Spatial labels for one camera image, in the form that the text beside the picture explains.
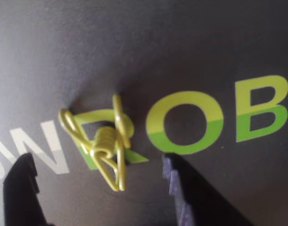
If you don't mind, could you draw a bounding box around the yellow wire clip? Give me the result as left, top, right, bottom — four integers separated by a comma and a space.
59, 93, 132, 193

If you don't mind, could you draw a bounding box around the grey WOWROBO mat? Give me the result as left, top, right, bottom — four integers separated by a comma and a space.
0, 0, 288, 226

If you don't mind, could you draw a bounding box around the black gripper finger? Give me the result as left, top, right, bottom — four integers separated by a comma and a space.
162, 153, 253, 226
2, 152, 52, 226

